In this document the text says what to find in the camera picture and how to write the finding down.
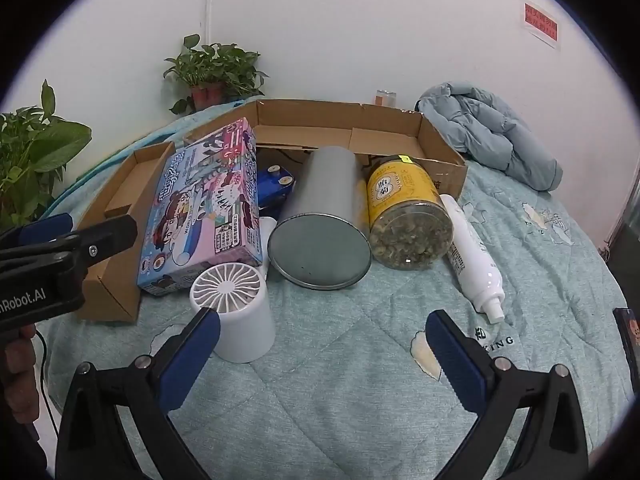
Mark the yellow label jar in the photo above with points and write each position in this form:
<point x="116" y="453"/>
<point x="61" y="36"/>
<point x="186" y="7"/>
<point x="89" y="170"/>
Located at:
<point x="395" y="190"/>

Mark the light green quilted blanket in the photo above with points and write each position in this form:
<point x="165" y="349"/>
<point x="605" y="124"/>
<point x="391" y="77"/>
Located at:
<point x="350" y="360"/>

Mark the grey metal can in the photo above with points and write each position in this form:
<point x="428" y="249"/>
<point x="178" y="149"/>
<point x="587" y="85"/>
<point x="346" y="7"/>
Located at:
<point x="325" y="185"/>

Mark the potted plant red pot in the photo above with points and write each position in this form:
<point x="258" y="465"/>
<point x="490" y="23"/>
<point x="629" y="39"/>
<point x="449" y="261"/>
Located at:
<point x="215" y="67"/>

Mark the pink blue printed box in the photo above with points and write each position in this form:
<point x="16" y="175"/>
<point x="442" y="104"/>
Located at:
<point x="200" y="210"/>

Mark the white spray bottle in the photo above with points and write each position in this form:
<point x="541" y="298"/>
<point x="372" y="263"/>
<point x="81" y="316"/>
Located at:
<point x="470" y="255"/>

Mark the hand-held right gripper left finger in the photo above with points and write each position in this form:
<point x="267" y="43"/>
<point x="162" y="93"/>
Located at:
<point x="192" y="355"/>

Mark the dark phone orange figure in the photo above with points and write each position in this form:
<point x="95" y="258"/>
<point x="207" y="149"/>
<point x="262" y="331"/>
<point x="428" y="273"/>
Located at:
<point x="627" y="330"/>

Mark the dark cabinet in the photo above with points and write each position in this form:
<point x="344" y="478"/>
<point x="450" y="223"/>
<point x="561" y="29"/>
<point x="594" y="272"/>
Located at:
<point x="627" y="240"/>

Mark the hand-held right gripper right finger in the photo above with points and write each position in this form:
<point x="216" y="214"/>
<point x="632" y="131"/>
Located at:
<point x="455" y="360"/>

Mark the white portable fan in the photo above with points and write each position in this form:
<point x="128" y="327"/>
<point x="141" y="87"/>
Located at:
<point x="245" y="325"/>

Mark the red wall sign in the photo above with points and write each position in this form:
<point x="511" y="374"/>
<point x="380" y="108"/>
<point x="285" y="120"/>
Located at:
<point x="540" y="22"/>

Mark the person's left hand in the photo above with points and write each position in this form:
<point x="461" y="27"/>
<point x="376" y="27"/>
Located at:
<point x="20" y="375"/>

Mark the white wall pipe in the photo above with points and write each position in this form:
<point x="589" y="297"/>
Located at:
<point x="209" y="0"/>

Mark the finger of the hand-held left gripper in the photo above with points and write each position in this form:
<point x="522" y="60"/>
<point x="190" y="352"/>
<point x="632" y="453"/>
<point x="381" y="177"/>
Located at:
<point x="110" y="235"/>
<point x="45" y="227"/>

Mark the light blue down jacket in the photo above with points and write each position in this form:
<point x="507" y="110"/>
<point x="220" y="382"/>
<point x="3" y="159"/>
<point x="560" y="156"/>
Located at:
<point x="490" y="130"/>

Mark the large leafy green plant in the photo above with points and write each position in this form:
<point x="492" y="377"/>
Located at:
<point x="45" y="150"/>

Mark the small glass candle jar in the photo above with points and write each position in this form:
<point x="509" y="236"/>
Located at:
<point x="385" y="99"/>

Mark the blue stapler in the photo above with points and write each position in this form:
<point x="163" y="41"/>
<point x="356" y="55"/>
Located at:
<point x="272" y="185"/>

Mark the brown cardboard box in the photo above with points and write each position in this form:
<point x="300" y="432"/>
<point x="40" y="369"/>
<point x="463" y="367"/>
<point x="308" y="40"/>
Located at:
<point x="390" y="125"/>

